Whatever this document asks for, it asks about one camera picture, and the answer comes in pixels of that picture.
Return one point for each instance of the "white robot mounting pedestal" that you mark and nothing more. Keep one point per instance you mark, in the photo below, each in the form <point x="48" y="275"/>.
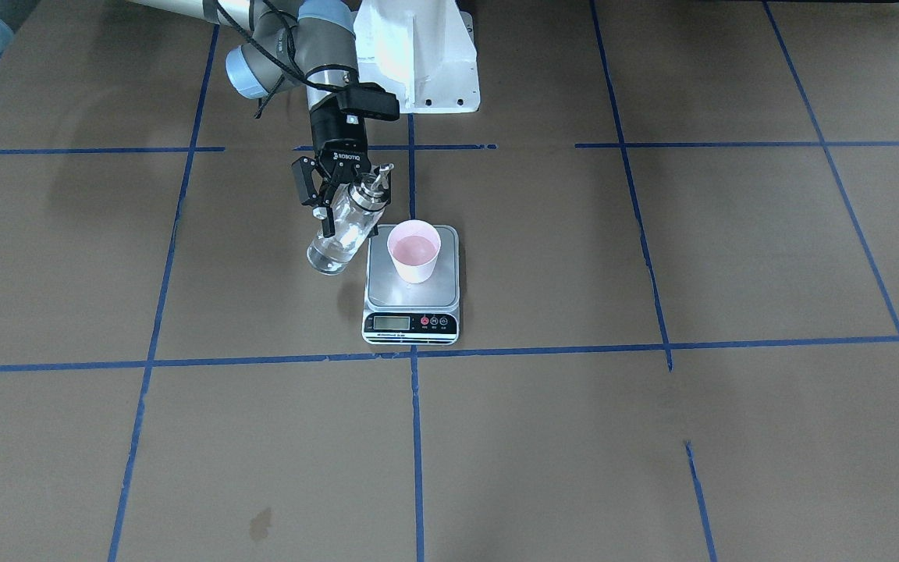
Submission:
<point x="422" y="52"/>

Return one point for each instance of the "silver digital kitchen scale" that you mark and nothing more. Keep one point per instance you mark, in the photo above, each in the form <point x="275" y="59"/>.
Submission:
<point x="403" y="313"/>

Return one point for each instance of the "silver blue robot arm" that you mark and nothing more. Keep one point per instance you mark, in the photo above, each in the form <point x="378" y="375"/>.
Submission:
<point x="77" y="72"/>

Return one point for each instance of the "pink plastic cup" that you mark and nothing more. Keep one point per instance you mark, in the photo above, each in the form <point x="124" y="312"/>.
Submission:
<point x="414" y="247"/>

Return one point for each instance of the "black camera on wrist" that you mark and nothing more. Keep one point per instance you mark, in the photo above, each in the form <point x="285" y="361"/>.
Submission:
<point x="369" y="101"/>

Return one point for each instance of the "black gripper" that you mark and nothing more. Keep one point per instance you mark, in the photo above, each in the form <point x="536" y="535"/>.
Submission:
<point x="330" y="126"/>

